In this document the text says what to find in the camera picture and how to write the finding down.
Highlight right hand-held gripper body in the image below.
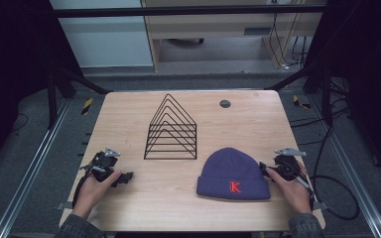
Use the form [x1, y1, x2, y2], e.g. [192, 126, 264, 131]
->
[272, 147, 308, 182]

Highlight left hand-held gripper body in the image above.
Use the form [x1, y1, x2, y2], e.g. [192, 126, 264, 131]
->
[79, 147, 122, 183]

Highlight purple knit beanie hat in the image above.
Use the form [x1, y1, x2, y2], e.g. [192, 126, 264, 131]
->
[195, 147, 272, 201]

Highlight person's right hand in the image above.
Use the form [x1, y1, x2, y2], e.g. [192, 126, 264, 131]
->
[265, 161, 314, 215]

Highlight person's left hand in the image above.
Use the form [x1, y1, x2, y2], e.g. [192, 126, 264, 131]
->
[71, 170, 123, 220]

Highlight yellow black floor tape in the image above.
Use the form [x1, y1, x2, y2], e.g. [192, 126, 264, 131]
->
[80, 97, 94, 116]
[292, 94, 313, 110]

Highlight black metal stand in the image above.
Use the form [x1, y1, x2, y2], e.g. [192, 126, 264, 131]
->
[45, 63, 113, 130]
[265, 63, 333, 127]

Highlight white cabinet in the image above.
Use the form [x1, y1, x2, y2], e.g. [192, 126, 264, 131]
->
[49, 0, 155, 69]

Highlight black curtain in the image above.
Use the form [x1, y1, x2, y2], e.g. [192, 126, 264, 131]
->
[0, 0, 80, 179]
[306, 0, 381, 186]

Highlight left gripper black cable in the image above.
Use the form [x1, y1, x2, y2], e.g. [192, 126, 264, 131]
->
[71, 171, 95, 209]

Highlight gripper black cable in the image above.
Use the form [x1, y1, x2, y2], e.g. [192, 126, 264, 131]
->
[296, 174, 361, 221]
[71, 171, 95, 209]

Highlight grey table bracket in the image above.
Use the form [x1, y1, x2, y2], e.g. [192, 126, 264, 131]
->
[56, 200, 74, 211]
[312, 200, 329, 212]

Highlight aluminium floor rail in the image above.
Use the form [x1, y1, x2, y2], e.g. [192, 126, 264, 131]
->
[0, 98, 72, 238]
[307, 94, 381, 238]

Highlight black wire file rack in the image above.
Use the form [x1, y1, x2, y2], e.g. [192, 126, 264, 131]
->
[143, 92, 198, 161]

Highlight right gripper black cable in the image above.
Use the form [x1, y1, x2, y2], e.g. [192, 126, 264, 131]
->
[296, 174, 361, 221]

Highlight hanging black cables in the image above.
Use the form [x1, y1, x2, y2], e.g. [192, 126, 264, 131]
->
[268, 12, 310, 71]

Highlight black horizontal frame bar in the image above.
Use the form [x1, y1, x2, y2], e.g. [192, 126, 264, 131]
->
[51, 4, 328, 19]

